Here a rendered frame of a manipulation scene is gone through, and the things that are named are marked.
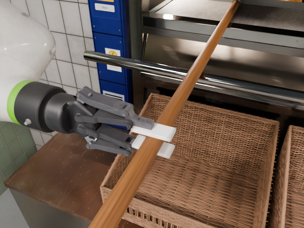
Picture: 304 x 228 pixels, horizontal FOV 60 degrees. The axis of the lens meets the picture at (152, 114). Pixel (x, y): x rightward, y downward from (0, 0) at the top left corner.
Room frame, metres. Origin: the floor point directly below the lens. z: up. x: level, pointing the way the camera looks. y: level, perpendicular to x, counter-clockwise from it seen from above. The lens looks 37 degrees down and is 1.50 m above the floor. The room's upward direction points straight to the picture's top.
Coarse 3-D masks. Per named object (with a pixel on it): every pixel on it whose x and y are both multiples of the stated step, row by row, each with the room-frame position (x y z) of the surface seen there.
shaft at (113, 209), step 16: (224, 16) 0.96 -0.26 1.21; (208, 48) 0.67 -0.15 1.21; (192, 80) 0.51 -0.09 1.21; (176, 96) 0.44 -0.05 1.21; (176, 112) 0.40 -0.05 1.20; (144, 144) 0.30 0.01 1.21; (160, 144) 0.31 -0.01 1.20; (144, 160) 0.27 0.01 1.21; (128, 176) 0.24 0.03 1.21; (144, 176) 0.25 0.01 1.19; (112, 192) 0.21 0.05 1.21; (128, 192) 0.22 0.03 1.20; (112, 208) 0.19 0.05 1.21; (96, 224) 0.17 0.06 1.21; (112, 224) 0.17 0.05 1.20
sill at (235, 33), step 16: (144, 16) 1.06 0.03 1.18; (160, 16) 1.06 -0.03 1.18; (176, 16) 1.06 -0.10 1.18; (192, 32) 0.99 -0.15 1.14; (208, 32) 0.96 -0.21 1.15; (224, 32) 0.94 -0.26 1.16; (240, 32) 0.92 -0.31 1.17; (256, 32) 0.90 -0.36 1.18; (272, 32) 0.88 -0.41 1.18; (288, 32) 0.88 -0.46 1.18
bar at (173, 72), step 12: (96, 60) 0.71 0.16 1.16; (108, 60) 0.70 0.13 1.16; (120, 60) 0.69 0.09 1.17; (132, 60) 0.68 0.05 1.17; (156, 72) 0.64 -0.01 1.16; (168, 72) 0.63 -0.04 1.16; (180, 72) 0.61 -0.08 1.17; (204, 72) 0.61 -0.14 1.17; (204, 84) 0.59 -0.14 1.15; (216, 84) 0.57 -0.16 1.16; (228, 84) 0.56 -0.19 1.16; (240, 84) 0.55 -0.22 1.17; (252, 84) 0.55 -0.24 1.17; (264, 84) 0.55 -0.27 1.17; (264, 96) 0.53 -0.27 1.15; (276, 96) 0.52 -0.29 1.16; (288, 96) 0.51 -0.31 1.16; (300, 96) 0.50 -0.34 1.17
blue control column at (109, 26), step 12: (120, 0) 1.07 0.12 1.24; (96, 24) 1.12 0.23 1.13; (108, 24) 1.10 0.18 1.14; (120, 24) 1.07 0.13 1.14; (96, 36) 1.12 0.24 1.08; (108, 36) 1.10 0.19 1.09; (96, 48) 1.13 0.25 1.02; (120, 48) 1.08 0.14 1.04; (108, 72) 1.11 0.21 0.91; (120, 72) 1.08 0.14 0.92; (108, 84) 1.11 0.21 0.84
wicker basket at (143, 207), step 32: (160, 96) 0.99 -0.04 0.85; (192, 128) 0.90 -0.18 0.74; (224, 128) 0.86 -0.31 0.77; (256, 128) 0.82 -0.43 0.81; (128, 160) 0.77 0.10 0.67; (160, 160) 0.85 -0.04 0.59; (192, 160) 0.85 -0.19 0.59; (224, 160) 0.81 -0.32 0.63; (256, 160) 0.77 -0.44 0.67; (160, 192) 0.67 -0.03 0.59; (192, 192) 0.67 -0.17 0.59; (224, 192) 0.67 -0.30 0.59; (256, 192) 0.67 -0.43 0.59; (160, 224) 0.50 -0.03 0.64; (192, 224) 0.45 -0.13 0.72; (224, 224) 0.53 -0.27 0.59; (256, 224) 0.49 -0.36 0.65
